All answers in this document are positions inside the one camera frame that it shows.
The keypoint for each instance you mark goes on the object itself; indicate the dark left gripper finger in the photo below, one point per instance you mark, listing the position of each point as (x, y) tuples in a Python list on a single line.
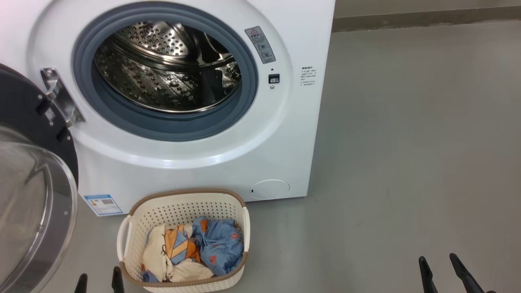
[(117, 283), (81, 285)]

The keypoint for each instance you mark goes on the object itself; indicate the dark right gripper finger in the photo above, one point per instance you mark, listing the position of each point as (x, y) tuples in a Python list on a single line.
[(426, 278), (464, 276)]

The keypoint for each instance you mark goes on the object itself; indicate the blue patterned garment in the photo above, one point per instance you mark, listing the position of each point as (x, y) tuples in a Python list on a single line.
[(220, 248)]

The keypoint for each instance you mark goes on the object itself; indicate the black round glass washer door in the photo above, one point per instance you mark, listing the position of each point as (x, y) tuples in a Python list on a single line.
[(24, 101)]

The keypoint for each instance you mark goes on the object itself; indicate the grey rubber door gasket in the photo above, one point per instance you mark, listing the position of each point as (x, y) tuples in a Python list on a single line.
[(163, 128)]

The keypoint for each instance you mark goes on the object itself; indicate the metal door hinge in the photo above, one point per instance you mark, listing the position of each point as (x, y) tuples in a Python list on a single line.
[(61, 95)]

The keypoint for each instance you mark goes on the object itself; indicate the white front-load washing machine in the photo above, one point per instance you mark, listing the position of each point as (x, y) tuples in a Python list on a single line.
[(285, 142)]

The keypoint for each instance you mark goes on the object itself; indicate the stainless steel washing machine drum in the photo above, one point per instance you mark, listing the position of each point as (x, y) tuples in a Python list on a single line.
[(163, 81)]

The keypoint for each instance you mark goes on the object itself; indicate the black door latch socket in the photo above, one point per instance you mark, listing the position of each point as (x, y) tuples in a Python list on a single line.
[(274, 78)]

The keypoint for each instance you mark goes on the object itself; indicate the blue energy label sticker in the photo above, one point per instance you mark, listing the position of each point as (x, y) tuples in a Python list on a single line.
[(103, 204)]

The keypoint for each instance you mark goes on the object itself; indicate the cream perforated laundry basket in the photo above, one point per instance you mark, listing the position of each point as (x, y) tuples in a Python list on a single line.
[(179, 203)]

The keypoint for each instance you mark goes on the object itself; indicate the round white filter cover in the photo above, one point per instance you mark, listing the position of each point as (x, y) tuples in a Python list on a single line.
[(269, 189)]

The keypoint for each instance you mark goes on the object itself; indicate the black printed text label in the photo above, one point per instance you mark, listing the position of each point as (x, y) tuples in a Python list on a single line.
[(309, 76)]

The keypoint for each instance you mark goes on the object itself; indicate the grey warning sticker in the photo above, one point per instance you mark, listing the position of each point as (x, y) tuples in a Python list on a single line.
[(260, 44)]

